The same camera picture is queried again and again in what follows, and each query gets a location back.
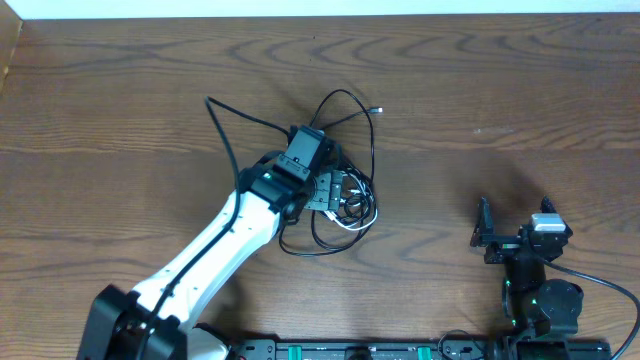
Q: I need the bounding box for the long black usb cable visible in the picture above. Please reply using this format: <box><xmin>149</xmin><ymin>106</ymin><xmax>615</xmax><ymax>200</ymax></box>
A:
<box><xmin>277</xmin><ymin>89</ymin><xmax>384</xmax><ymax>258</ymax></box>

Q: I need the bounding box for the black camera cable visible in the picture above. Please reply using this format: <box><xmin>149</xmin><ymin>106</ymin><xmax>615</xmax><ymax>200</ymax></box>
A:
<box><xmin>529</xmin><ymin>249</ymin><xmax>640</xmax><ymax>360</ymax></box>
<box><xmin>134</xmin><ymin>95</ymin><xmax>296</xmax><ymax>360</ymax></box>

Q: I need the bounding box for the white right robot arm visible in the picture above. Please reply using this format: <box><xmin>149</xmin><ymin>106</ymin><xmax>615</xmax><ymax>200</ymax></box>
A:
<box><xmin>470</xmin><ymin>198</ymin><xmax>611</xmax><ymax>360</ymax></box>

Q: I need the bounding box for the black right camera cable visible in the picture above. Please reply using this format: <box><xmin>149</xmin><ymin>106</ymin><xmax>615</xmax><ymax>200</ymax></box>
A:
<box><xmin>529</xmin><ymin>249</ymin><xmax>640</xmax><ymax>360</ymax></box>

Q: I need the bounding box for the black left camera cable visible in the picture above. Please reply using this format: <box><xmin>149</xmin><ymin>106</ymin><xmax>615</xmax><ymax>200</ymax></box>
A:
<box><xmin>134</xmin><ymin>95</ymin><xmax>296</xmax><ymax>360</ymax></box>

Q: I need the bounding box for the short black usb cable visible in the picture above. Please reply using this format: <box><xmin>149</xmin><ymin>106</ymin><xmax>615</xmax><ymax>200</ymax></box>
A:
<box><xmin>334</xmin><ymin>144</ymin><xmax>374</xmax><ymax>225</ymax></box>

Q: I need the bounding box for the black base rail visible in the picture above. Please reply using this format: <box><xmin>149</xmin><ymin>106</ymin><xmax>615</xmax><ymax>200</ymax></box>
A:
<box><xmin>227</xmin><ymin>337</ymin><xmax>611</xmax><ymax>360</ymax></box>

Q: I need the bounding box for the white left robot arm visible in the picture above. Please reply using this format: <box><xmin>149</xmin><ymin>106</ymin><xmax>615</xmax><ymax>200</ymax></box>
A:
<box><xmin>77</xmin><ymin>164</ymin><xmax>344</xmax><ymax>359</ymax></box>

